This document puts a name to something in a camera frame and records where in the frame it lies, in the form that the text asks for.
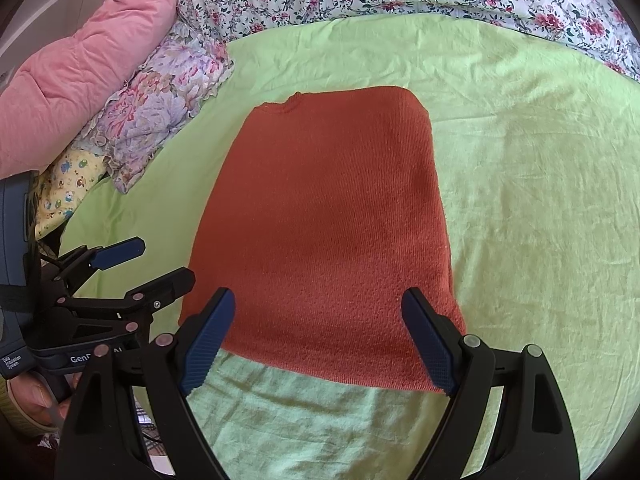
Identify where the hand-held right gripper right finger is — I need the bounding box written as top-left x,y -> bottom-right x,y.
402,287 -> 581,480

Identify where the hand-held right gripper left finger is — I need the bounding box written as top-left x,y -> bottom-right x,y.
54,287 -> 236,480

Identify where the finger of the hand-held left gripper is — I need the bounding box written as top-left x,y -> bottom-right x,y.
50,237 -> 147,302
57,266 -> 197,335

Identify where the orange knit sweater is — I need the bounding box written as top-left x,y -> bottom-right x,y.
179,86 -> 468,392

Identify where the person's left hand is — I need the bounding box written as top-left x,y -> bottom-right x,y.
7,370 -> 77,433

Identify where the yellow cartoon print cloth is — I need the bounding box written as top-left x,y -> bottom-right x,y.
35,147 -> 108,238

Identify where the plaid cloth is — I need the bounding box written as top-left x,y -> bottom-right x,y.
131,390 -> 173,466

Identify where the purple floral pillow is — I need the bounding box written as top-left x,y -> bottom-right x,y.
75,25 -> 235,195

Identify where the light green bed sheet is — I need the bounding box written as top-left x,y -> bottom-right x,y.
60,12 -> 640,480

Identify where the pink comforter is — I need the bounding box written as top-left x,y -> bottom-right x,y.
0,0 -> 193,178

